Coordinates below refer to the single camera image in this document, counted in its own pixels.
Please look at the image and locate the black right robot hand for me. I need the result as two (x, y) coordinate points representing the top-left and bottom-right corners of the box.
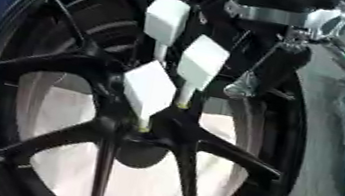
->
(203, 0), (345, 117)

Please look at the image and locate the black spoked wheel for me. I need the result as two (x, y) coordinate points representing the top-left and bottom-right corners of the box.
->
(0, 0), (336, 196)

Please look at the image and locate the white pin flat head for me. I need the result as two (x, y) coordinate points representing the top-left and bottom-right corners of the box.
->
(134, 0), (196, 71)
(111, 53), (185, 139)
(169, 30), (235, 118)

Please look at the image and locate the pale pinkish white cloth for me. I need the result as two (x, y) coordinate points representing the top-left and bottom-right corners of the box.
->
(0, 63), (272, 196)

